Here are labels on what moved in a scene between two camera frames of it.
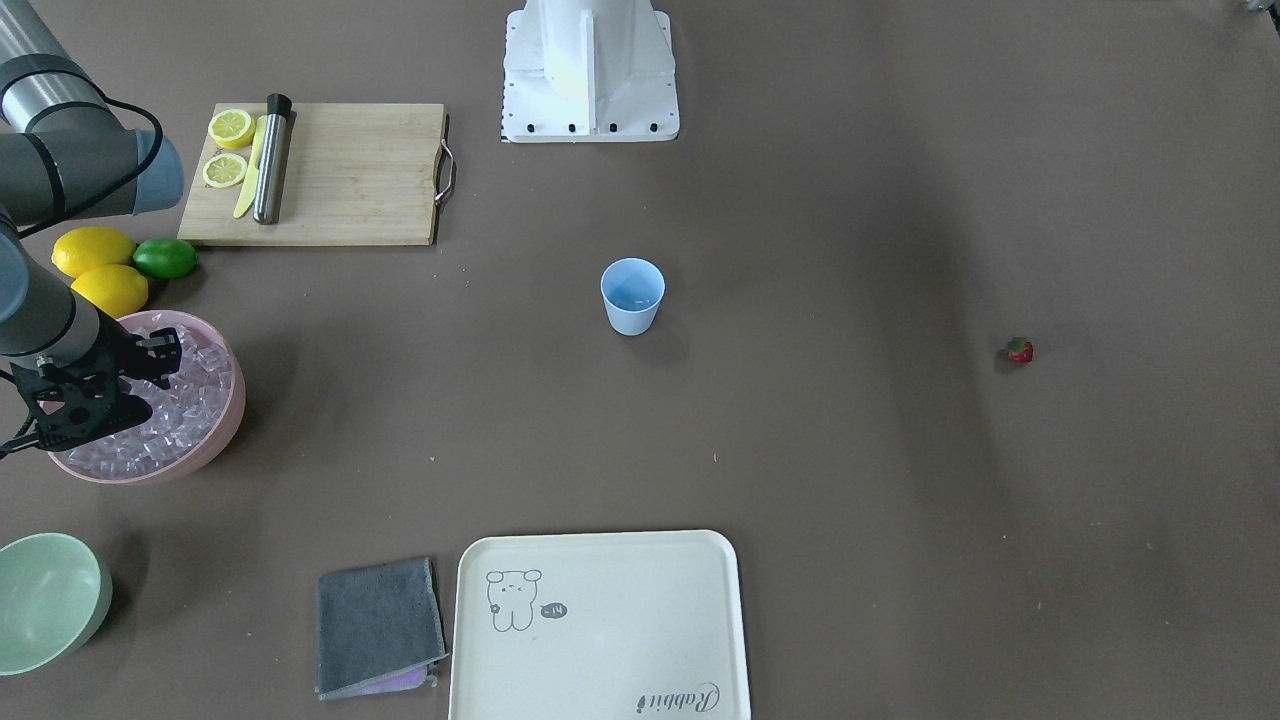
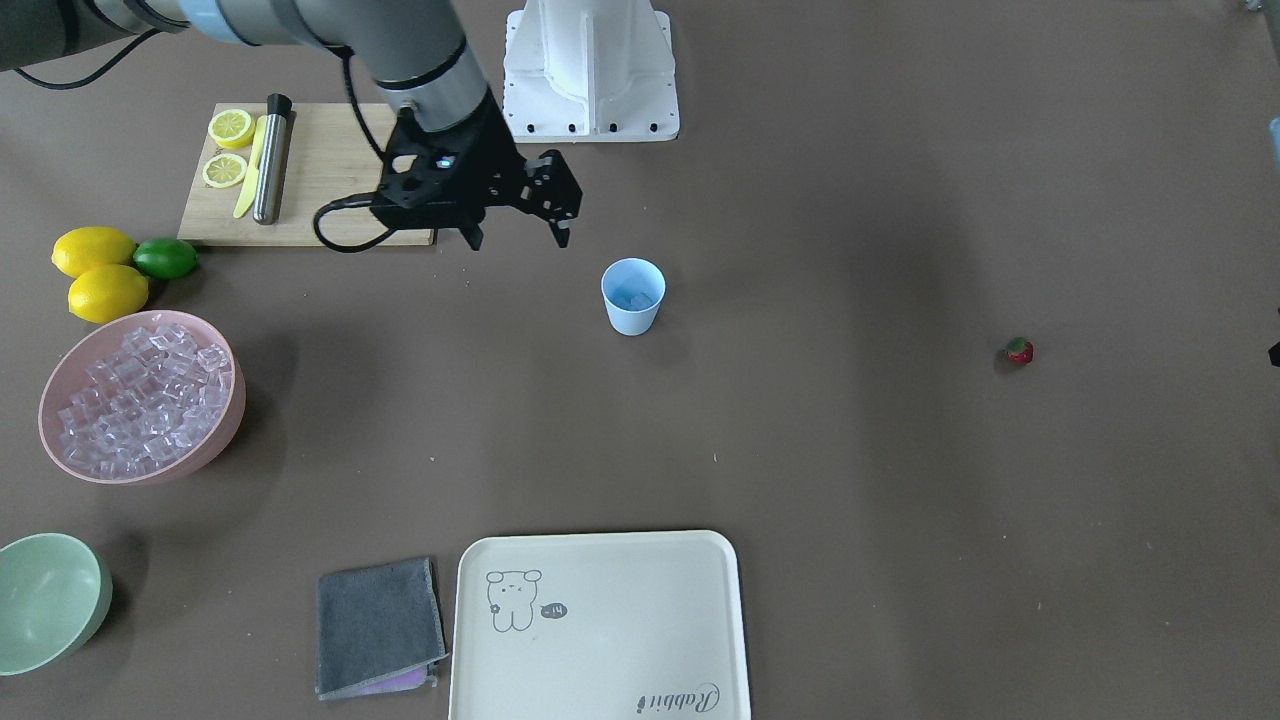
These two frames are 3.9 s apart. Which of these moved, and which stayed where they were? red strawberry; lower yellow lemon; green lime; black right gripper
Moved: black right gripper
Stayed: red strawberry; green lime; lower yellow lemon
